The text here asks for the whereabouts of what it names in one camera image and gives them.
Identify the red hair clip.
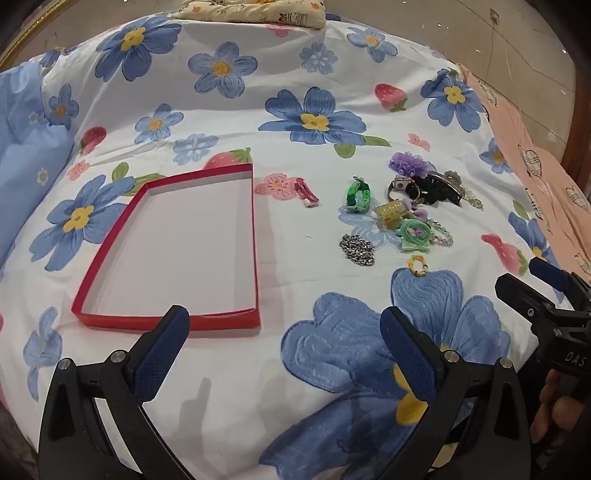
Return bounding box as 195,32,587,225
294,177,320,208

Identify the pastel beaded bracelet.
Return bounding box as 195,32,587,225
424,217,456,247

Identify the beige patterned pillow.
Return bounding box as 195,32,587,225
172,0,327,30

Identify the floral white bed sheet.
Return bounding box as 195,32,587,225
1,14,555,479

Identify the light blue pillow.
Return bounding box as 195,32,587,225
1,61,73,263

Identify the red shallow box tray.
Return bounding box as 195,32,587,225
71,164,260,331

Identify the green hair tie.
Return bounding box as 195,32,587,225
396,218,434,255

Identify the purple ruffled scrunchie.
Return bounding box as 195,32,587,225
389,152,436,178

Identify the person's right hand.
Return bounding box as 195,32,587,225
530,369,584,444

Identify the pink patterned blanket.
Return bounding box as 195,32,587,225
460,66,591,281

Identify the yellow translucent claw clip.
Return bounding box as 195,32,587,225
374,200,408,231

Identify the black velvet scrunchie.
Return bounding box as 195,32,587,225
412,172,464,206

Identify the rhinestone silver hair clip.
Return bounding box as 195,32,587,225
444,170,484,211

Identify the silver chain bracelet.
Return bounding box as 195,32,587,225
339,233,376,268

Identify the green braided bracelet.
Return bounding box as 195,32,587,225
345,176,375,215

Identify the square wrist watch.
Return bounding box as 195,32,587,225
388,176,421,201

